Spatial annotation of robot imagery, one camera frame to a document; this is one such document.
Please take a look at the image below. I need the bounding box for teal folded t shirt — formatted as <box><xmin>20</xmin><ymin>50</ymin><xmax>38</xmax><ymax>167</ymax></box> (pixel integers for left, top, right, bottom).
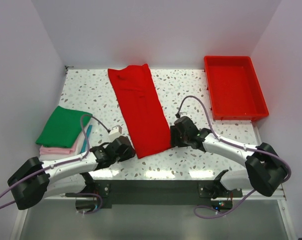
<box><xmin>80</xmin><ymin>124</ymin><xmax>93</xmax><ymax>154</ymax></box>

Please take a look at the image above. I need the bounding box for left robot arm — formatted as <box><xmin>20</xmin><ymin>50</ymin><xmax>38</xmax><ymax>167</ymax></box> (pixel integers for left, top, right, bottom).
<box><xmin>7</xmin><ymin>136</ymin><xmax>136</xmax><ymax>210</ymax></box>

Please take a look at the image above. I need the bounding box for aluminium frame rail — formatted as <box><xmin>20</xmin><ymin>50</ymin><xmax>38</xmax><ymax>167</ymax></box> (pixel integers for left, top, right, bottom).
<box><xmin>43</xmin><ymin>116</ymin><xmax>291</xmax><ymax>198</ymax></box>

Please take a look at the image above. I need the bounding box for red t shirt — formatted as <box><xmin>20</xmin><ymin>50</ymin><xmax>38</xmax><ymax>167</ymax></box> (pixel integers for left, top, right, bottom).
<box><xmin>108</xmin><ymin>64</ymin><xmax>171</xmax><ymax>159</ymax></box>

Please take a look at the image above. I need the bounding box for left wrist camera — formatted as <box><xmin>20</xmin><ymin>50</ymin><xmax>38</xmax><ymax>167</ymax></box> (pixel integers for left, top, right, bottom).
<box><xmin>108</xmin><ymin>125</ymin><xmax>122</xmax><ymax>142</ymax></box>

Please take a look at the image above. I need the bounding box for pink folded t shirt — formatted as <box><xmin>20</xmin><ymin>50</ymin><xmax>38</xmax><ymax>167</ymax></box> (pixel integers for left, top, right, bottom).
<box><xmin>39</xmin><ymin>136</ymin><xmax>84</xmax><ymax>155</ymax></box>

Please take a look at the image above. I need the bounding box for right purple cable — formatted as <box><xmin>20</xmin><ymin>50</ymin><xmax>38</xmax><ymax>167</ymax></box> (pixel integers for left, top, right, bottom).
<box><xmin>175</xmin><ymin>95</ymin><xmax>293</xmax><ymax>220</ymax></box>

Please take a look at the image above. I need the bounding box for green folded t shirt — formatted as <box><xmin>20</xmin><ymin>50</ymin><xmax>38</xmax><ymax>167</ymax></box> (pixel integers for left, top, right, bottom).
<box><xmin>35</xmin><ymin>106</ymin><xmax>92</xmax><ymax>148</ymax></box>

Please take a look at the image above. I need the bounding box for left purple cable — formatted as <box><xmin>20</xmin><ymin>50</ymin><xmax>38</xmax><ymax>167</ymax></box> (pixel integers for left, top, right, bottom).
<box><xmin>0</xmin><ymin>114</ymin><xmax>113</xmax><ymax>216</ymax></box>

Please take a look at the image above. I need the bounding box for purple cable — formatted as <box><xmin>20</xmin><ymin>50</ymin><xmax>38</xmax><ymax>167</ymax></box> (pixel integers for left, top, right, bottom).
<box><xmin>175</xmin><ymin>95</ymin><xmax>293</xmax><ymax>220</ymax></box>
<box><xmin>0</xmin><ymin>114</ymin><xmax>113</xmax><ymax>216</ymax></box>

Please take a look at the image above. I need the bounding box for red plastic bin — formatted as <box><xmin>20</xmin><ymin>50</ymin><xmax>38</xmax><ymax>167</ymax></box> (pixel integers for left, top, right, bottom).
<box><xmin>204</xmin><ymin>55</ymin><xmax>269</xmax><ymax>122</ymax></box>

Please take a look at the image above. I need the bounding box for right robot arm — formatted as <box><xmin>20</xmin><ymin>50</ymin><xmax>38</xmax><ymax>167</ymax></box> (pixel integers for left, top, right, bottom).
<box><xmin>170</xmin><ymin>116</ymin><xmax>291</xmax><ymax>198</ymax></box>

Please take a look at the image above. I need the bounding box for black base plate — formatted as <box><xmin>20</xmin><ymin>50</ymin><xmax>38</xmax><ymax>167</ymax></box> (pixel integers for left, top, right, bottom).
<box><xmin>65</xmin><ymin>178</ymin><xmax>243</xmax><ymax>211</ymax></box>

